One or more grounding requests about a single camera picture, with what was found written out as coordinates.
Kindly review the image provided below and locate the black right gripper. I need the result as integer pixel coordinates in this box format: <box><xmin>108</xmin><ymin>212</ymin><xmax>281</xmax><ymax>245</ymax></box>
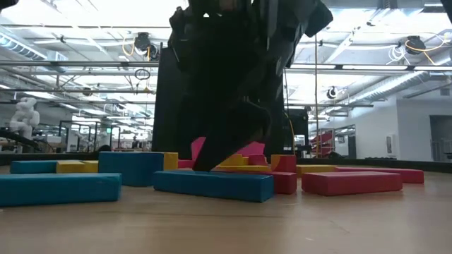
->
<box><xmin>168</xmin><ymin>0</ymin><xmax>333</xmax><ymax>173</ymax></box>

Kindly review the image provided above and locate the red plastic bin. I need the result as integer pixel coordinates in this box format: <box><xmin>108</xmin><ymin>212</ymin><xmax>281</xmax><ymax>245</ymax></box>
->
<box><xmin>190</xmin><ymin>136</ymin><xmax>266</xmax><ymax>167</ymax></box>

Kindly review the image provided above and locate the blue wooden block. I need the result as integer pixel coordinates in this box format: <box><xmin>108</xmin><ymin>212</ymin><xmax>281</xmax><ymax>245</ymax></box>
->
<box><xmin>9</xmin><ymin>159</ymin><xmax>58</xmax><ymax>175</ymax></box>
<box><xmin>97</xmin><ymin>151</ymin><xmax>165</xmax><ymax>188</ymax></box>
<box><xmin>0</xmin><ymin>172</ymin><xmax>123</xmax><ymax>208</ymax></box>
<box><xmin>153</xmin><ymin>170</ymin><xmax>275</xmax><ymax>204</ymax></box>

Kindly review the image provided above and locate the yellow wooden cylinder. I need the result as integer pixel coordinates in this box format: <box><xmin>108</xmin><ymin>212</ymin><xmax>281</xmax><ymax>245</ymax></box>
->
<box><xmin>162</xmin><ymin>152</ymin><xmax>179</xmax><ymax>171</ymax></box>

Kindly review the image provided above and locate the tall black cabinet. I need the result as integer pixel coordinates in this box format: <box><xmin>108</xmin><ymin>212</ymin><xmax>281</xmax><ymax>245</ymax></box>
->
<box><xmin>282</xmin><ymin>108</ymin><xmax>310</xmax><ymax>159</ymax></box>

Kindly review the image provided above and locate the red rack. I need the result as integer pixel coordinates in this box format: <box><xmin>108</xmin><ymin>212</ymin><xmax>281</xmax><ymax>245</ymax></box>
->
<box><xmin>309</xmin><ymin>129</ymin><xmax>335</xmax><ymax>159</ymax></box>

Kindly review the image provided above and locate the grey horizontal pipe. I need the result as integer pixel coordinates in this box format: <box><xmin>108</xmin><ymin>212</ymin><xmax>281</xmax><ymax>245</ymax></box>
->
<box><xmin>0</xmin><ymin>59</ymin><xmax>452</xmax><ymax>75</ymax></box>

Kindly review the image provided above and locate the grey door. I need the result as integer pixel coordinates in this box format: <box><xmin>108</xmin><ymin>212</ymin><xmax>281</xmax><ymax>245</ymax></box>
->
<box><xmin>429</xmin><ymin>114</ymin><xmax>452</xmax><ymax>162</ymax></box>

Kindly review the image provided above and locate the yellow extension cable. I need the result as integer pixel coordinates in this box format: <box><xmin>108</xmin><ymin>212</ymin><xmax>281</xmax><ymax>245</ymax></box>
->
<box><xmin>313</xmin><ymin>35</ymin><xmax>319</xmax><ymax>159</ymax></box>

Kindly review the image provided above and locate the hanging black cable loop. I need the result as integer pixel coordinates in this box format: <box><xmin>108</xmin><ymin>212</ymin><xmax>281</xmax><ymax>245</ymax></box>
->
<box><xmin>133</xmin><ymin>67</ymin><xmax>152</xmax><ymax>81</ymax></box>

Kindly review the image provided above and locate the black ceiling cable reel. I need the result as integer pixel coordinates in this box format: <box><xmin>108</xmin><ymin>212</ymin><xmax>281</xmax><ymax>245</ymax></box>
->
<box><xmin>405</xmin><ymin>35</ymin><xmax>427</xmax><ymax>56</ymax></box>
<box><xmin>121</xmin><ymin>31</ymin><xmax>160</xmax><ymax>61</ymax></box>

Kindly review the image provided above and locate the black metal frame cell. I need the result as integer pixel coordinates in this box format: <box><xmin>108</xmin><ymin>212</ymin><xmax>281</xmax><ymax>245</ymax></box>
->
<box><xmin>58</xmin><ymin>119</ymin><xmax>121</xmax><ymax>153</ymax></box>

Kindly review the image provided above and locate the white wall box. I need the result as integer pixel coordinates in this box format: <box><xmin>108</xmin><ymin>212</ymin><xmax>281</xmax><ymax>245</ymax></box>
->
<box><xmin>384</xmin><ymin>133</ymin><xmax>399</xmax><ymax>159</ymax></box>

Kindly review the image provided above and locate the silver air duct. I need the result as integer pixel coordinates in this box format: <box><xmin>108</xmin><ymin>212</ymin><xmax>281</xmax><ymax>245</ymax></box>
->
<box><xmin>338</xmin><ymin>58</ymin><xmax>452</xmax><ymax>105</ymax></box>
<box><xmin>0</xmin><ymin>33</ymin><xmax>49</xmax><ymax>61</ymax></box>

